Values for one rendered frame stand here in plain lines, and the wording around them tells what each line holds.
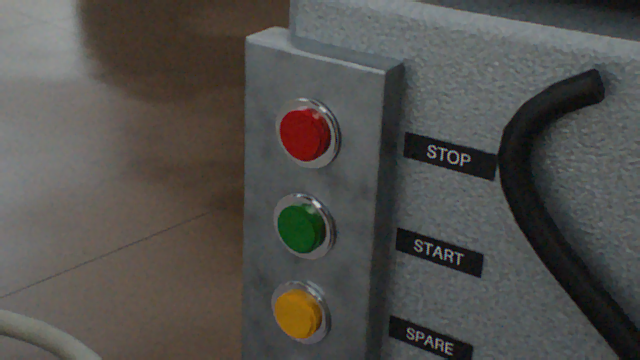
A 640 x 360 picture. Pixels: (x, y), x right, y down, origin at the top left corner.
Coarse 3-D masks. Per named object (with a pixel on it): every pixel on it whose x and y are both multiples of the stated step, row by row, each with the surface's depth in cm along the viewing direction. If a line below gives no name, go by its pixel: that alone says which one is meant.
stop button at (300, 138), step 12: (288, 120) 47; (300, 120) 46; (312, 120) 46; (288, 132) 47; (300, 132) 47; (312, 132) 46; (324, 132) 46; (288, 144) 47; (300, 144) 47; (312, 144) 47; (324, 144) 46; (300, 156) 47; (312, 156) 47
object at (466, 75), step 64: (320, 0) 47; (384, 0) 45; (448, 0) 44; (512, 0) 44; (576, 0) 44; (448, 64) 44; (512, 64) 42; (576, 64) 41; (448, 128) 45; (576, 128) 42; (448, 192) 46; (576, 192) 43; (512, 256) 46; (384, 320) 51; (448, 320) 49; (512, 320) 47; (576, 320) 45
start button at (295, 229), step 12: (300, 204) 49; (288, 216) 49; (300, 216) 48; (312, 216) 48; (288, 228) 49; (300, 228) 49; (312, 228) 48; (288, 240) 49; (300, 240) 49; (312, 240) 49; (300, 252) 50
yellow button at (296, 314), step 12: (276, 300) 52; (288, 300) 51; (300, 300) 51; (276, 312) 52; (288, 312) 51; (300, 312) 51; (312, 312) 50; (288, 324) 51; (300, 324) 51; (312, 324) 51; (300, 336) 51
